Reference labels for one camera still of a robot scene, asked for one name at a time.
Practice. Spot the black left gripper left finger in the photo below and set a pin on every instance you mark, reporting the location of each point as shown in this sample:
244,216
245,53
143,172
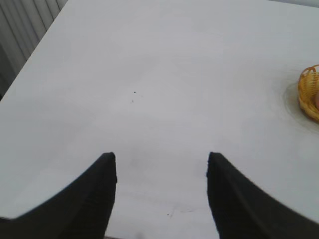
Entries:
82,204

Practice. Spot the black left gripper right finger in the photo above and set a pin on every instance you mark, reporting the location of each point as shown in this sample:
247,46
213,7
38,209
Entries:
239,204

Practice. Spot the yellow woven plastic basket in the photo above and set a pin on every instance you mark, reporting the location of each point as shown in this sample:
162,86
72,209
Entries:
307,97

